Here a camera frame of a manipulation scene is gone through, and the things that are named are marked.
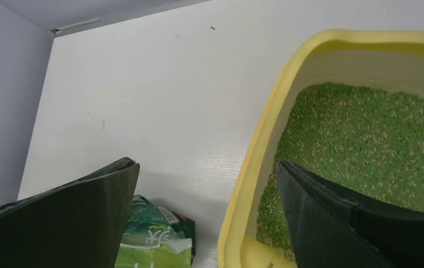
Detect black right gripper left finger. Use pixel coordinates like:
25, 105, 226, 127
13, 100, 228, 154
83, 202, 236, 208
0, 157, 140, 267

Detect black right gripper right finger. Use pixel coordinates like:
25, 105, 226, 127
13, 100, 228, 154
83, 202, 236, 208
275, 161, 424, 267

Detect green cat litter bag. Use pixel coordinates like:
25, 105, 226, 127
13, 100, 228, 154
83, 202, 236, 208
114, 194, 196, 268

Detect yellow litter box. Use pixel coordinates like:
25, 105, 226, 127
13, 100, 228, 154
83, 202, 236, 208
217, 29, 424, 267

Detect green litter granules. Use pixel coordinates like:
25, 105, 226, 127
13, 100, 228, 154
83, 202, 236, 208
256, 83, 424, 261

